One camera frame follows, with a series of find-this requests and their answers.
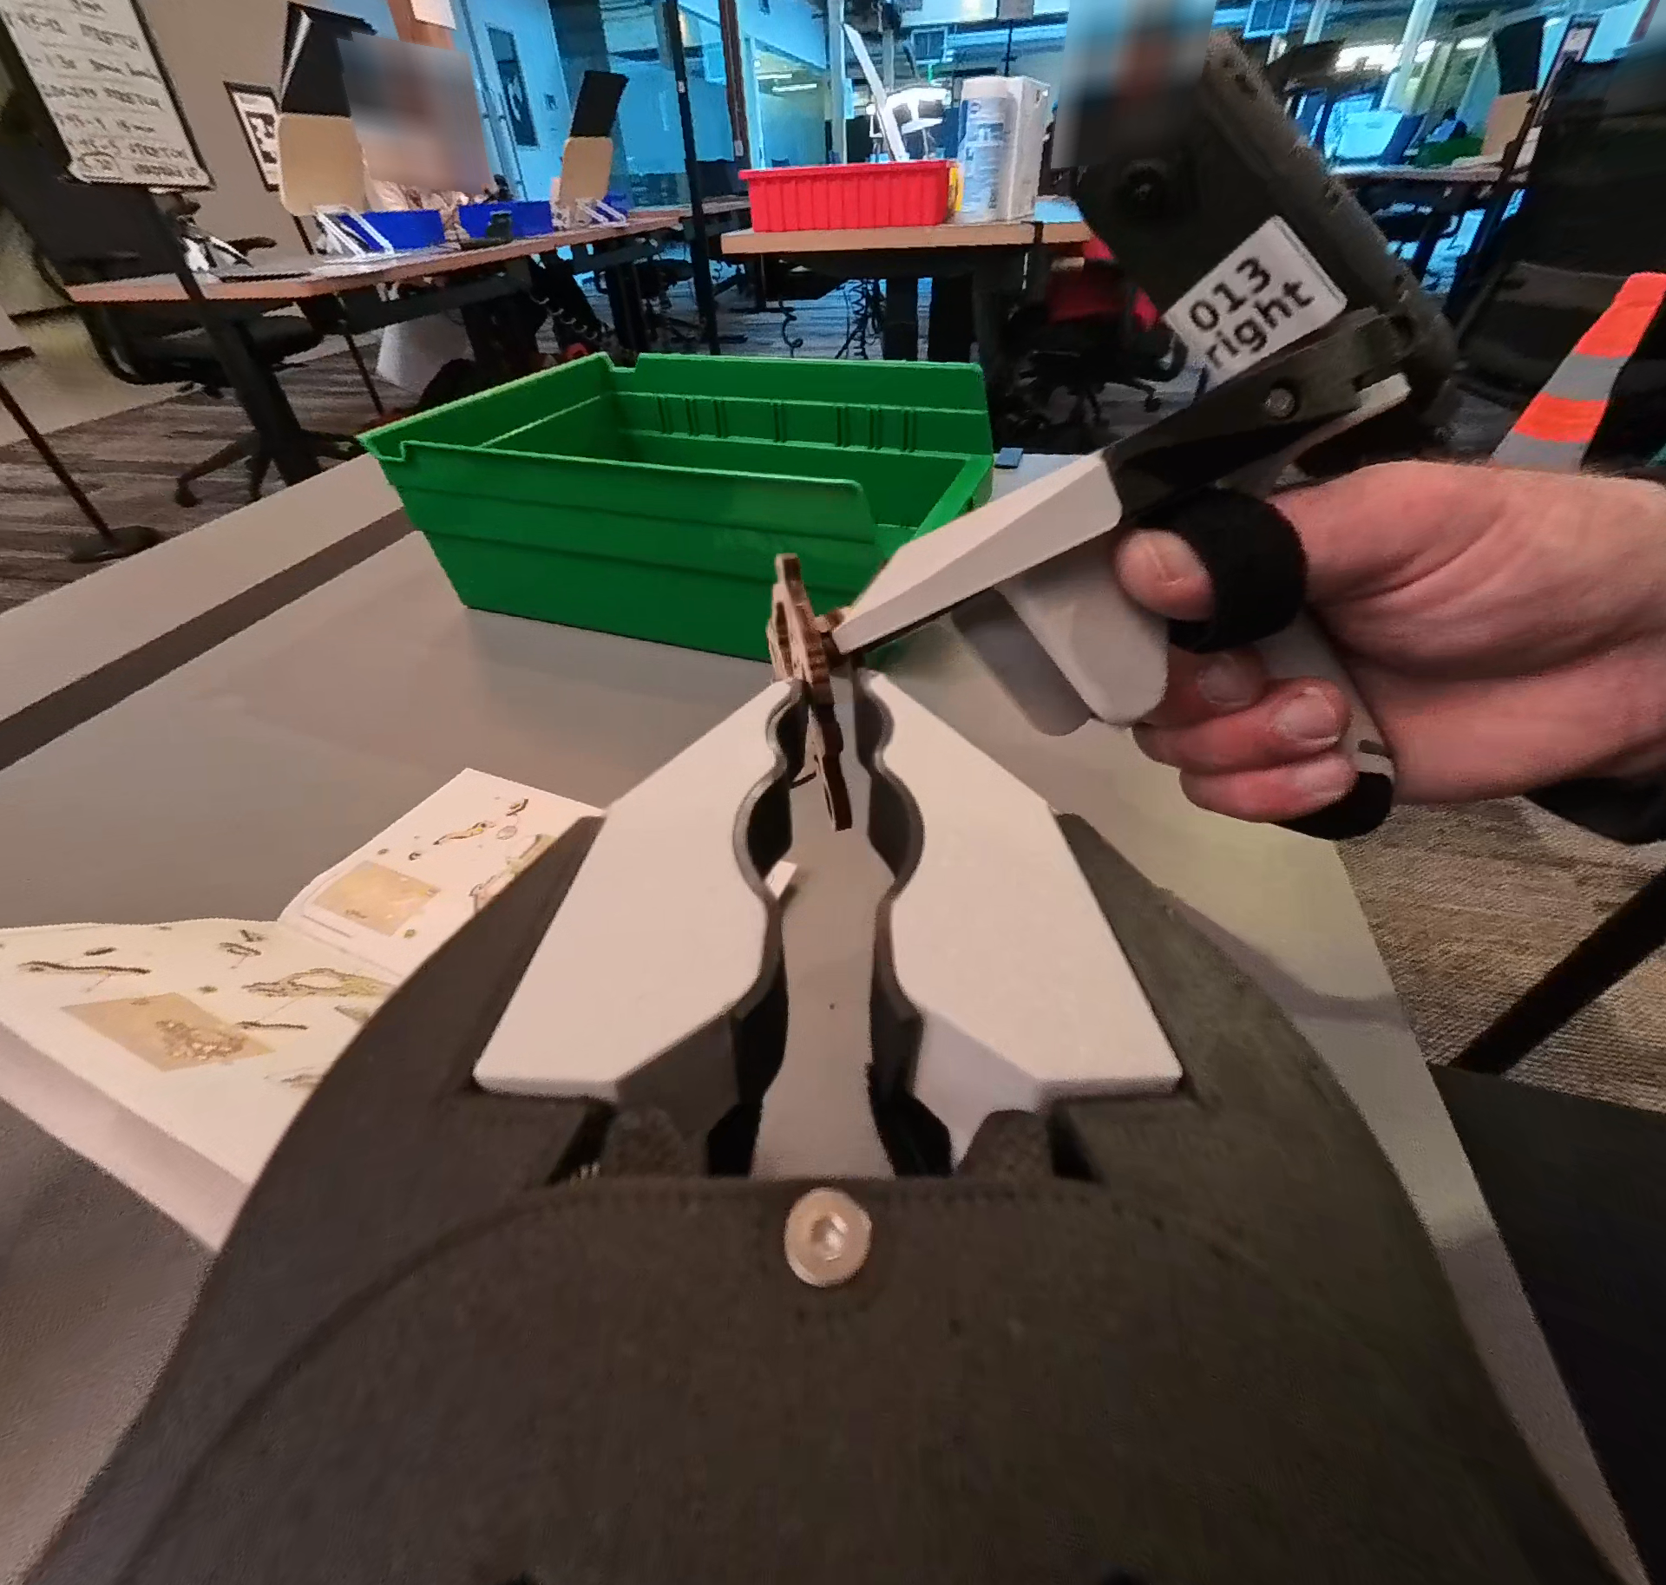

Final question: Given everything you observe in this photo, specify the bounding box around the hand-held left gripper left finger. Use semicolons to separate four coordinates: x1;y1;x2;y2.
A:
474;678;801;1102

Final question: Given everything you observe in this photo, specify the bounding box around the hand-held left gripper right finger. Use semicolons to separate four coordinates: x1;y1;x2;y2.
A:
859;669;1184;1160

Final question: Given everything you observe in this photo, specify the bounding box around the black office chair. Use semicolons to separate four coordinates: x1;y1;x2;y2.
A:
0;151;327;507

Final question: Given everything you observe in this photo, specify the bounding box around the person's right hand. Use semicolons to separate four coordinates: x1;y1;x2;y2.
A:
1116;461;1666;820

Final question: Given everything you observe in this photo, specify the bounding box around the wooden desk with red bin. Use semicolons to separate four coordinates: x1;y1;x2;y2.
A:
718;195;1095;409

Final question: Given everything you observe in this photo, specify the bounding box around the whiteboard on stand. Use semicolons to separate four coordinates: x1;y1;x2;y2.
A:
0;0;216;191

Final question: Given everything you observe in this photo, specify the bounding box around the wooden model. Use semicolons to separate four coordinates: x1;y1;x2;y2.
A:
766;552;866;834

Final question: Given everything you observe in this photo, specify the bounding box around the green plastic bin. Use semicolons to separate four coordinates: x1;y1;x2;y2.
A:
357;353;997;665

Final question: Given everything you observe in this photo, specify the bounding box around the wooden desk with bins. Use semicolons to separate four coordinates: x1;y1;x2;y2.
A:
63;197;755;485

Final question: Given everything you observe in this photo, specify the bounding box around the red plastic bin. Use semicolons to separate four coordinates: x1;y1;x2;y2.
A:
738;158;961;236

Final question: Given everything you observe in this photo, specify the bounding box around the instruction sheet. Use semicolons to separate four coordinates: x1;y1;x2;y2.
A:
0;767;798;1186

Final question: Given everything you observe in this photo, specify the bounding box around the white wipes canister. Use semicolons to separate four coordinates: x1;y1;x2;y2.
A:
954;76;1015;225

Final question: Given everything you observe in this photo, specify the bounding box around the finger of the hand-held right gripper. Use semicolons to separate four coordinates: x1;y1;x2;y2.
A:
831;450;1123;658

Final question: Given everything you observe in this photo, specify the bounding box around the orange safety vest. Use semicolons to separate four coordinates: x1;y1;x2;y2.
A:
1491;271;1666;481

